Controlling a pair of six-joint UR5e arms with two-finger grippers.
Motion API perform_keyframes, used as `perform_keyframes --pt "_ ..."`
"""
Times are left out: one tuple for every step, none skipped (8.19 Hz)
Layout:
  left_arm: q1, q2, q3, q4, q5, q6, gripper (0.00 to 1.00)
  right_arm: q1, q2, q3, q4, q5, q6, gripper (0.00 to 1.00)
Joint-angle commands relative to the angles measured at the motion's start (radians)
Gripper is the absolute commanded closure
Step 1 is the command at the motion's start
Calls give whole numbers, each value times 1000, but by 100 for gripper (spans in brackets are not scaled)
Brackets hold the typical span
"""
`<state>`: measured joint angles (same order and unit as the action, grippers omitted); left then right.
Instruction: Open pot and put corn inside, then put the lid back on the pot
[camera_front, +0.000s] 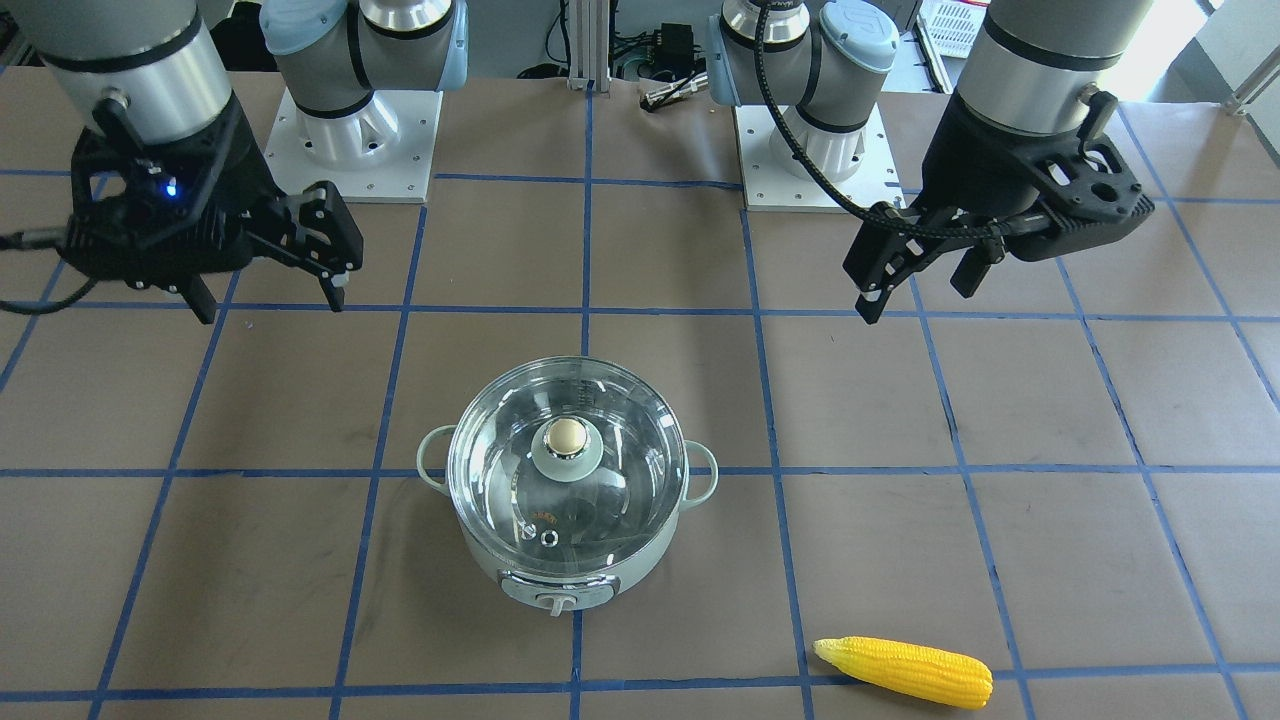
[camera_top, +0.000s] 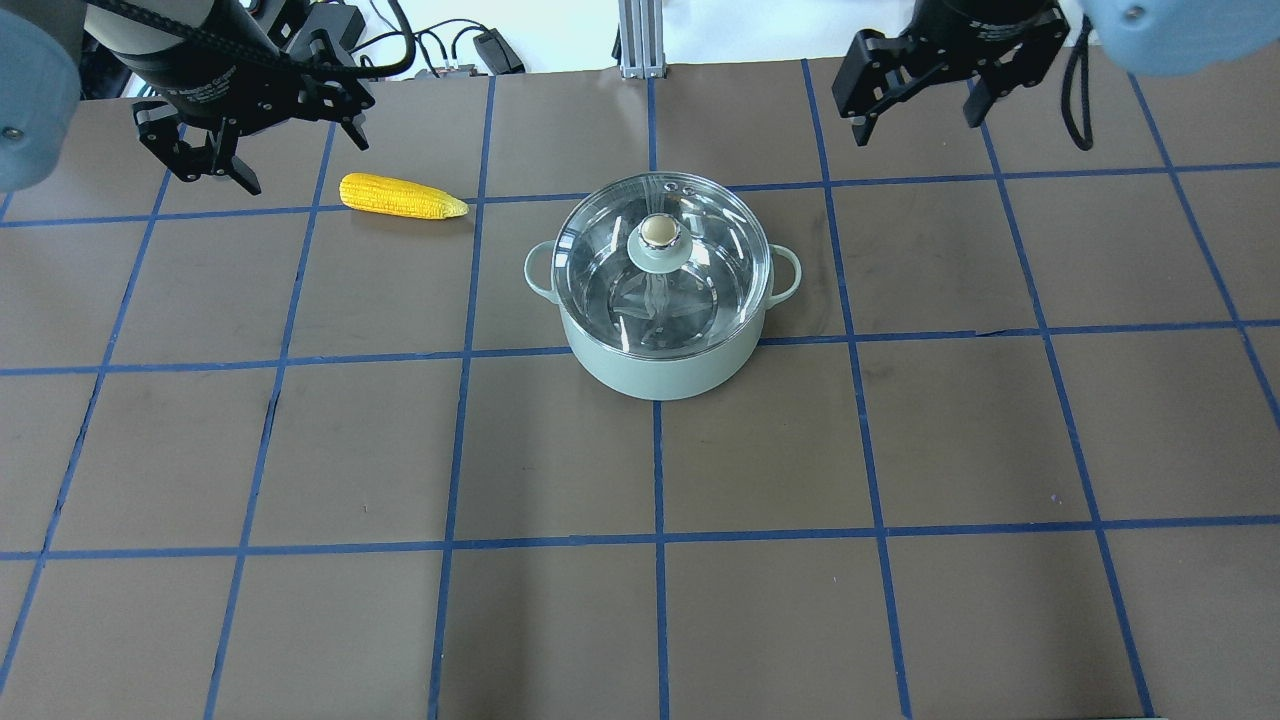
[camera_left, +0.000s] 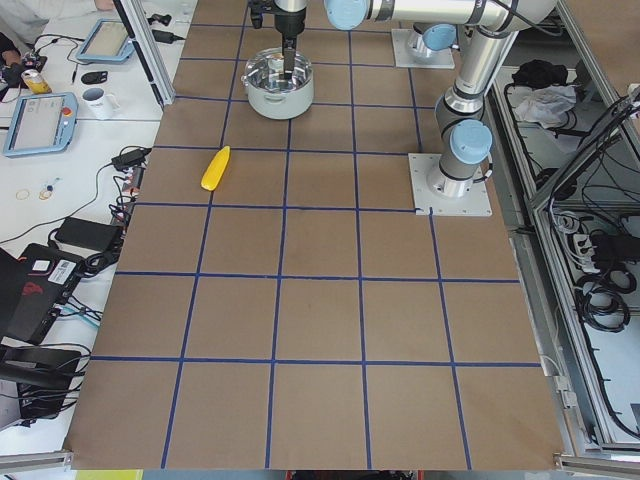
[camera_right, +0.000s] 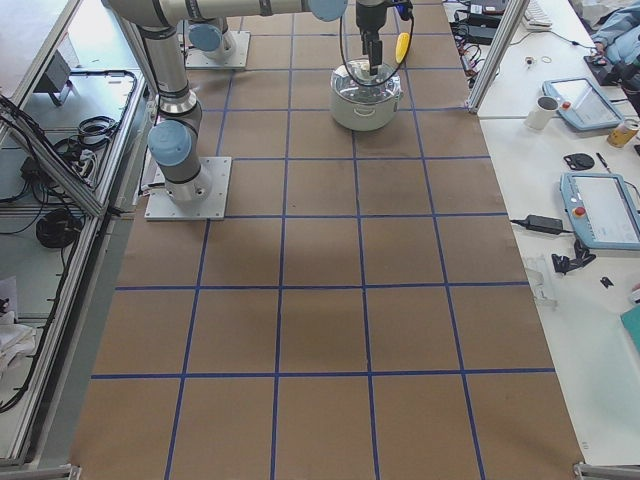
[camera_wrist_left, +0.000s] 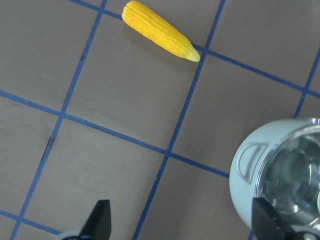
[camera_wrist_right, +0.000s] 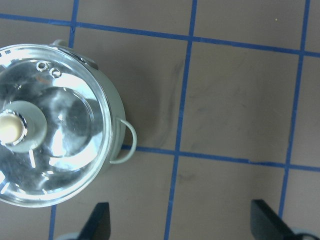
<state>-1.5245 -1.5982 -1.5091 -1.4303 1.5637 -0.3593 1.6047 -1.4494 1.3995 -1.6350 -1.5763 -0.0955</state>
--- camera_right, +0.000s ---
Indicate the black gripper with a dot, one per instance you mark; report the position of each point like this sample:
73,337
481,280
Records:
369,17

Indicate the yellow corn cob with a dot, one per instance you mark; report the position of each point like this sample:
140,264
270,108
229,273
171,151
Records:
402,47

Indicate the clear glass pot lid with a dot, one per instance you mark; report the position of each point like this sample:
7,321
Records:
353,82

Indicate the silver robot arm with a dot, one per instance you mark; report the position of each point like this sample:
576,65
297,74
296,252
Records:
172,142

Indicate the white electric cooking pot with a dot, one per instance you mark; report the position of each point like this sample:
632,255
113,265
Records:
362,117

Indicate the white mug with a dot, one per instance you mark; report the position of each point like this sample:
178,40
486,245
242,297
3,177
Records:
543,111

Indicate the far blue teach pendant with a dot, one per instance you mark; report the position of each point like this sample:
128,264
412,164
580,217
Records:
589,108

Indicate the blue teach pendant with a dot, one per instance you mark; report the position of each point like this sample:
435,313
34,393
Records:
601,210
589,108

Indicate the black round disc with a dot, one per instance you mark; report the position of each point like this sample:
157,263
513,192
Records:
579,161

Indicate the black power adapter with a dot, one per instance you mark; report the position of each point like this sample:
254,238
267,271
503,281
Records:
544,224

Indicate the yellow drink can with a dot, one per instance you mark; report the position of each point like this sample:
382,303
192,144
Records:
623,133

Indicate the near blue teach pendant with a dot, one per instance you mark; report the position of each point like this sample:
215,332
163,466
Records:
601,210

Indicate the aluminium frame post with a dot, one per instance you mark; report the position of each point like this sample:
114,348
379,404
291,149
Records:
511,19

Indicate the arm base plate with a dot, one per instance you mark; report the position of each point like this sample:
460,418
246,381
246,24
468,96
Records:
205,197
212,49

